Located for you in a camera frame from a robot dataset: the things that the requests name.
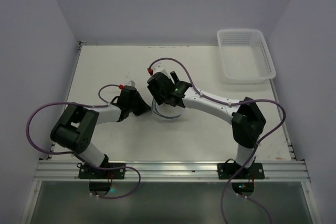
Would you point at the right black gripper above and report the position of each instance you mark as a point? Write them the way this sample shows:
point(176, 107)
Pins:
point(156, 88)

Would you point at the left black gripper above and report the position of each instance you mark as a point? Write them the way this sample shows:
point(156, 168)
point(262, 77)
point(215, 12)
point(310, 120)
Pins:
point(137, 102)

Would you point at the white mesh laundry bag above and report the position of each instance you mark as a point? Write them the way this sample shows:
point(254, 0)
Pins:
point(165, 111)

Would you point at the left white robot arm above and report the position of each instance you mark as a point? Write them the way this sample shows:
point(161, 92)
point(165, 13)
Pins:
point(75, 127)

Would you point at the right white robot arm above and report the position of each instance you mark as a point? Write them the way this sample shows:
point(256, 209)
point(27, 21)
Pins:
point(246, 120)

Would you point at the white plastic basket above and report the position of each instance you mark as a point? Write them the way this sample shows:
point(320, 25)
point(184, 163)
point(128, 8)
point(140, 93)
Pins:
point(245, 56)

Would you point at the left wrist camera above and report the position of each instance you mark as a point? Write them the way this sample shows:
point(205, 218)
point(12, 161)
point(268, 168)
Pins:
point(131, 83)

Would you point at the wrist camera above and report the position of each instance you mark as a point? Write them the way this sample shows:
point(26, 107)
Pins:
point(156, 68)
point(131, 83)

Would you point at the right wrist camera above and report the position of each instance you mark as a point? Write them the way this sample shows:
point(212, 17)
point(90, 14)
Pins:
point(156, 68)

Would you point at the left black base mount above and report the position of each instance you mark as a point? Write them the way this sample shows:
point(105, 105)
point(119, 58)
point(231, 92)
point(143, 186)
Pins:
point(101, 179)

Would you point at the aluminium mounting rail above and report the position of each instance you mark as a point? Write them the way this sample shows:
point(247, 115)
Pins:
point(271, 171)

